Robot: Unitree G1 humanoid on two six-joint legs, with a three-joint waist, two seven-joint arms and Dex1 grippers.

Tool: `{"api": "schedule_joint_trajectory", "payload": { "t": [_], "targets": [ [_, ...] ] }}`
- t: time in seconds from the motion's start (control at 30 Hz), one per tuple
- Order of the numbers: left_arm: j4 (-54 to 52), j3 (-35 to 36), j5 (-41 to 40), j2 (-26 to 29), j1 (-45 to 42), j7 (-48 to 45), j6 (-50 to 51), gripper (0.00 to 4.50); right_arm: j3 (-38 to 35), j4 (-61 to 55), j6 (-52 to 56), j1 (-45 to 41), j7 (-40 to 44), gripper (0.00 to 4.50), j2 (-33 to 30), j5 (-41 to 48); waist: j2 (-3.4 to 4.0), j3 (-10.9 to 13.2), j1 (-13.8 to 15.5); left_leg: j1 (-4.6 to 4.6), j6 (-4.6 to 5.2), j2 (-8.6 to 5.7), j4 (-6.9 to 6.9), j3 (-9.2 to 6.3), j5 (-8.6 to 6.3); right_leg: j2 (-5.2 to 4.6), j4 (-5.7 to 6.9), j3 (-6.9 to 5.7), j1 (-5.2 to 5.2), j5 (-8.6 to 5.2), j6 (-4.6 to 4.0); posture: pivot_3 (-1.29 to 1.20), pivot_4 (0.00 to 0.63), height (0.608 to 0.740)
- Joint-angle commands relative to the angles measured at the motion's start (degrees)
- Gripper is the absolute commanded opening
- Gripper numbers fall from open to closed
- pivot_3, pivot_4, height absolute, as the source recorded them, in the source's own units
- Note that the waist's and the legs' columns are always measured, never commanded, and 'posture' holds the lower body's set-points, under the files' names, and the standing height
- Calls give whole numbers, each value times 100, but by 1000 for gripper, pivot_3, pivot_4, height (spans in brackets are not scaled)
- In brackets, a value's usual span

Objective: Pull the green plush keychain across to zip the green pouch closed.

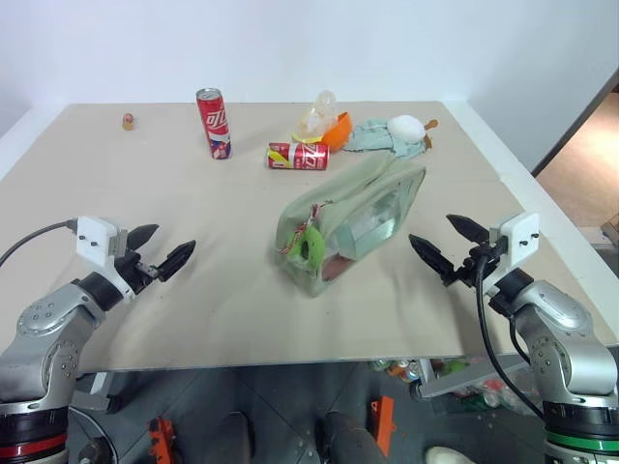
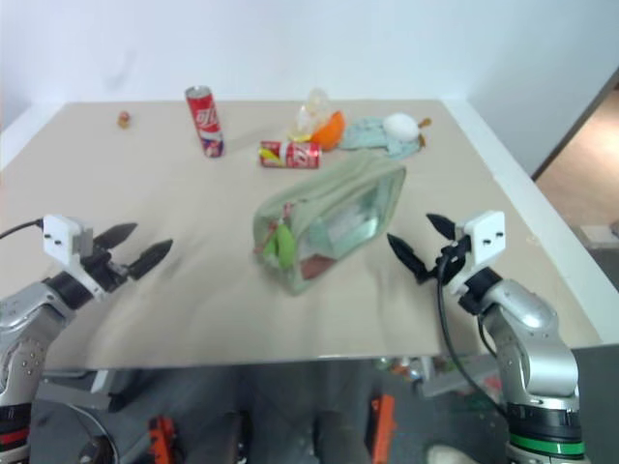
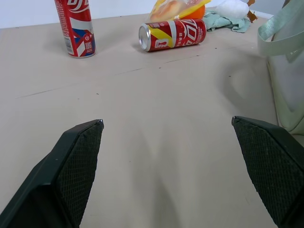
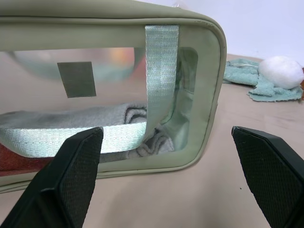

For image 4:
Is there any grey folded towel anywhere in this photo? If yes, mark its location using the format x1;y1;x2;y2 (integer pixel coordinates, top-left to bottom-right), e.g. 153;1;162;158
0;102;176;159

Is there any light green terry cloth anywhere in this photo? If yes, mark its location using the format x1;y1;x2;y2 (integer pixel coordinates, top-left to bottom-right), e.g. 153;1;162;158
222;58;303;103

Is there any red cloth item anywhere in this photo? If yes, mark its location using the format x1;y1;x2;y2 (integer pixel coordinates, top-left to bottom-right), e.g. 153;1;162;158
0;142;57;172

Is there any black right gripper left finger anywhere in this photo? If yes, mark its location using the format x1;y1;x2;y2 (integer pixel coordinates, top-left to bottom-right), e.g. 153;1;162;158
0;126;105;228

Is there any clear green toiletry bag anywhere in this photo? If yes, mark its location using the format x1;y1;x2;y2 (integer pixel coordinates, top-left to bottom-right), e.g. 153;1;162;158
0;0;226;193

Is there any white fluffy ball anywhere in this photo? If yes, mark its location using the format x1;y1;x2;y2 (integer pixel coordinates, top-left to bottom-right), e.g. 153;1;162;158
258;55;304;90

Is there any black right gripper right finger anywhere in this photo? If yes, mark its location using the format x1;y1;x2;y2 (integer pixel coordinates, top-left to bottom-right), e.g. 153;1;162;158
231;126;304;228

